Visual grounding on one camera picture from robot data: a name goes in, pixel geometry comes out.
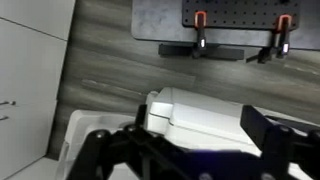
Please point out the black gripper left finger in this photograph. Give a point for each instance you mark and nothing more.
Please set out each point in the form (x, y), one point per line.
(100, 153)

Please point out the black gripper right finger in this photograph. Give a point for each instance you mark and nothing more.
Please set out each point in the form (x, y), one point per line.
(280, 146)

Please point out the white plastic tray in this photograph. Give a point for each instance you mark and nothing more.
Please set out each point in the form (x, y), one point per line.
(90, 121)

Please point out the white boxy appliance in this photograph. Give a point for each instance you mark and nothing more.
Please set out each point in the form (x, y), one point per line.
(203, 120)

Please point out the white cabinet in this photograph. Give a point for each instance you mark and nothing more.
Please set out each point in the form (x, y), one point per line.
(30, 83)

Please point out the orange black clamp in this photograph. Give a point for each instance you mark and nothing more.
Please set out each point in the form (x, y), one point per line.
(201, 36)
(283, 40)

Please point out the black perforated board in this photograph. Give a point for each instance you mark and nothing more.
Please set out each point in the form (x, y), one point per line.
(240, 13)

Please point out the grey table board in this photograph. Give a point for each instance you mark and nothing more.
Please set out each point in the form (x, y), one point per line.
(156, 20)

